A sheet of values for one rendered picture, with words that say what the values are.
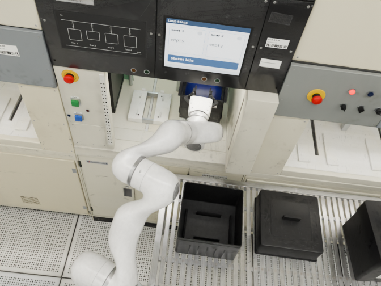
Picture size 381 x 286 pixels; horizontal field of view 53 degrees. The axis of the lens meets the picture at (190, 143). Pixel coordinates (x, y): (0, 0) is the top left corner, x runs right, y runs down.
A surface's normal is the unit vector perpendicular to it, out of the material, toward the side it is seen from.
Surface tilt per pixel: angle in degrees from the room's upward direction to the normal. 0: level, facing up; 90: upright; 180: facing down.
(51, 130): 90
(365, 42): 90
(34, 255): 0
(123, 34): 90
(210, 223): 0
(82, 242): 0
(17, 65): 90
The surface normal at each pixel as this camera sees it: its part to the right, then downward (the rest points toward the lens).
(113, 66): -0.08, 0.80
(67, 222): 0.09, -0.59
